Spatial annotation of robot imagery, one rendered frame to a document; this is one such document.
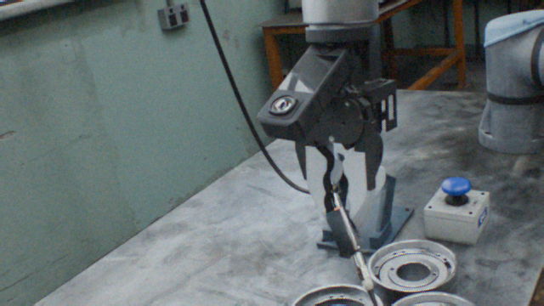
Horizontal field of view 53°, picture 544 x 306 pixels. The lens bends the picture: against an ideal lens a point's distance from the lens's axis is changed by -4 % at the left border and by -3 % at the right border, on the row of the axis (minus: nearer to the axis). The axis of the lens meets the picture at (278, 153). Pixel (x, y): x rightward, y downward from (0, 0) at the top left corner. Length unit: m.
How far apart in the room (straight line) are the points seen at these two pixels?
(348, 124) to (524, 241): 0.34
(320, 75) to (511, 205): 0.44
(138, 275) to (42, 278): 1.44
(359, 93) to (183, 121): 2.09
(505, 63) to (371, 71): 0.45
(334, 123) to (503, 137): 0.52
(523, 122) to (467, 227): 0.31
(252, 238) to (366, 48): 0.39
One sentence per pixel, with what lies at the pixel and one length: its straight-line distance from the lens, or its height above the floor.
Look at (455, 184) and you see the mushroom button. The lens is 0.78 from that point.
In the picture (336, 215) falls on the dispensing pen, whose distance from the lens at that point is 0.59.
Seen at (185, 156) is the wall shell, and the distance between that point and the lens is 2.64.
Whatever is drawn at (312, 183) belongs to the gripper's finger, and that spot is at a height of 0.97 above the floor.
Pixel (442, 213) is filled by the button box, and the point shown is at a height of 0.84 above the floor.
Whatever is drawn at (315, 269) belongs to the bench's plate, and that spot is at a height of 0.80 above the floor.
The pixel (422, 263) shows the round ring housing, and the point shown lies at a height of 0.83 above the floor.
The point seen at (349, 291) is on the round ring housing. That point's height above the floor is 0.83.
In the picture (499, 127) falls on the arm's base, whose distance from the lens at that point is 1.04.
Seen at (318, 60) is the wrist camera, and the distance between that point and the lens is 0.54.
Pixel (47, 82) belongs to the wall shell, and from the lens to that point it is 2.17.
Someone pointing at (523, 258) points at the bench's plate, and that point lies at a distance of 0.76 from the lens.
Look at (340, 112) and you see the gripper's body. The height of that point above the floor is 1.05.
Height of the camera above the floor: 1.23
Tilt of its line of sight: 22 degrees down
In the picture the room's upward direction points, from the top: 10 degrees counter-clockwise
